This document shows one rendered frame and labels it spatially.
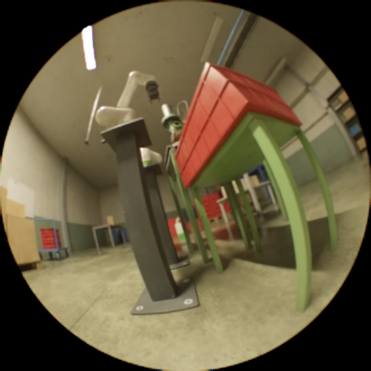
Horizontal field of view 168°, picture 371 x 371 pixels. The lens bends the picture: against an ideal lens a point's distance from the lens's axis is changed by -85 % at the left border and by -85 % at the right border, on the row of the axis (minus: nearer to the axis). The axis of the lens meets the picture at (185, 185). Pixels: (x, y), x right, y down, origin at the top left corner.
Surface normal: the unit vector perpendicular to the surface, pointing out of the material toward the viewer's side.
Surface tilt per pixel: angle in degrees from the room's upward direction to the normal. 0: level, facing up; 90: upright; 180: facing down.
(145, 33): 180
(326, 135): 90
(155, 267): 90
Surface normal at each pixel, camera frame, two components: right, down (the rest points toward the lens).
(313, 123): -0.94, 0.21
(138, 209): 0.04, -0.28
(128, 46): 0.29, 0.92
